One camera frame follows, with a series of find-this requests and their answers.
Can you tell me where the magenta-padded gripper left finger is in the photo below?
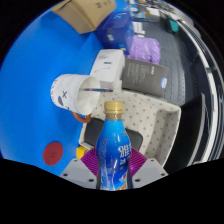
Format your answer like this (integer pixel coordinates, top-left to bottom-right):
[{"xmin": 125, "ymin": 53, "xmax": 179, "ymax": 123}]
[{"xmin": 59, "ymin": 147, "xmax": 101, "ymax": 190}]

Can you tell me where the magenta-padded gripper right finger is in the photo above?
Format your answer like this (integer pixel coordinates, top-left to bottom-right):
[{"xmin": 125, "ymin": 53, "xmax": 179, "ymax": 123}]
[{"xmin": 129, "ymin": 147, "xmax": 169, "ymax": 190}]

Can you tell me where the blue drink bottle gold cap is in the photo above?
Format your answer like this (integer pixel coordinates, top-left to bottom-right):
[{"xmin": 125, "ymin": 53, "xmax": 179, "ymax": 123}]
[{"xmin": 95, "ymin": 100, "xmax": 133, "ymax": 192}]

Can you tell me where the yellow multimeter with leads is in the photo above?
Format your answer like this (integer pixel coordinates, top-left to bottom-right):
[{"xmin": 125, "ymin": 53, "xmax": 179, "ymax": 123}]
[{"xmin": 75, "ymin": 145, "xmax": 90, "ymax": 160}]

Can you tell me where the flat round red coaster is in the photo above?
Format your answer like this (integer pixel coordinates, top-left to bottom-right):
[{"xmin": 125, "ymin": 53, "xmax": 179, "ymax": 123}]
[{"xmin": 42, "ymin": 141, "xmax": 64, "ymax": 167}]

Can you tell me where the black hard case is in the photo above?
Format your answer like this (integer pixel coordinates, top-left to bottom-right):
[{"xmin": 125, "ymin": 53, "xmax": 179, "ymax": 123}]
[{"xmin": 83, "ymin": 117, "xmax": 144, "ymax": 153}]

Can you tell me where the beige dotted fabric bin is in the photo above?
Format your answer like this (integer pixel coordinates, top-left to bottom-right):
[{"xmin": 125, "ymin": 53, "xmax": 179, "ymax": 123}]
[{"xmin": 78, "ymin": 89, "xmax": 183, "ymax": 168}]

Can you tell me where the dark overhead shelf unit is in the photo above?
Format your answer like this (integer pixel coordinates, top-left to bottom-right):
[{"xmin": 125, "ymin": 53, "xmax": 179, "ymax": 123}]
[{"xmin": 164, "ymin": 13, "xmax": 224, "ymax": 174}]

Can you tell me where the thin stirring spoon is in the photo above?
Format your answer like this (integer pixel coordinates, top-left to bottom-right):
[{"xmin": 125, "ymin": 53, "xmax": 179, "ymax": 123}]
[{"xmin": 83, "ymin": 87, "xmax": 114, "ymax": 93}]

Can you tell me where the white carton box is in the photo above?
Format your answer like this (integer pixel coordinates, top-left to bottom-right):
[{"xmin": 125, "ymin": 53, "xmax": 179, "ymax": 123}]
[{"xmin": 89, "ymin": 49, "xmax": 127, "ymax": 90}]

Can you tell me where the purple plastic bag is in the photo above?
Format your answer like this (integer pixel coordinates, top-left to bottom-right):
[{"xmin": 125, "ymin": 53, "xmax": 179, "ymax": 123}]
[{"xmin": 128, "ymin": 34, "xmax": 162, "ymax": 65}]

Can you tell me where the dark blue carton box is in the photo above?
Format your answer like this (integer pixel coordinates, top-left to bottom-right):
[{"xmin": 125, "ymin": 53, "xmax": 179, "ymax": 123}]
[{"xmin": 95, "ymin": 9, "xmax": 135, "ymax": 51}]

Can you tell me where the teal object on pegboard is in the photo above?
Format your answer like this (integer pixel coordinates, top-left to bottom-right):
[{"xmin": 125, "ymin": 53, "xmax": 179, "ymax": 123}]
[{"xmin": 168, "ymin": 19, "xmax": 181, "ymax": 34}]

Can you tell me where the brown cardboard box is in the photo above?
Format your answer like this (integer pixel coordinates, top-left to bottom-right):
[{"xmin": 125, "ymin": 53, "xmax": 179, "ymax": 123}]
[{"xmin": 50, "ymin": 0, "xmax": 118, "ymax": 35}]

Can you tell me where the white mug orange handle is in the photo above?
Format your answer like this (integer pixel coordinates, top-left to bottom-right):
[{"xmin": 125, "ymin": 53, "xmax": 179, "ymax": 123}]
[{"xmin": 50, "ymin": 73, "xmax": 103, "ymax": 124}]

